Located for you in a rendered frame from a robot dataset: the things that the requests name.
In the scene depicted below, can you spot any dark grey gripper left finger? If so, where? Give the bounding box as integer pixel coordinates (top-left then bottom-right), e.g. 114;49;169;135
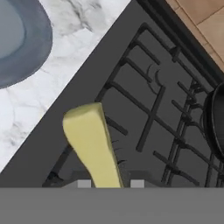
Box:
61;170;93;189

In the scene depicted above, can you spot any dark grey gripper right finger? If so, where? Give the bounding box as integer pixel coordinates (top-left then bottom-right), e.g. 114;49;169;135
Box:
122;170;162;189

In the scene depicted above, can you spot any black frying pan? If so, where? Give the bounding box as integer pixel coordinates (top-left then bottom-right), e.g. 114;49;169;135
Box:
203;82;224;162

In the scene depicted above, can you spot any dark grey gas hob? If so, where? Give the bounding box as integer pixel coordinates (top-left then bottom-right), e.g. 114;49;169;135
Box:
0;0;224;189

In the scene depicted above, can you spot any blue-grey plate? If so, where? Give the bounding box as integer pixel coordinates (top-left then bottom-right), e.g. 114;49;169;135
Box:
0;0;53;89

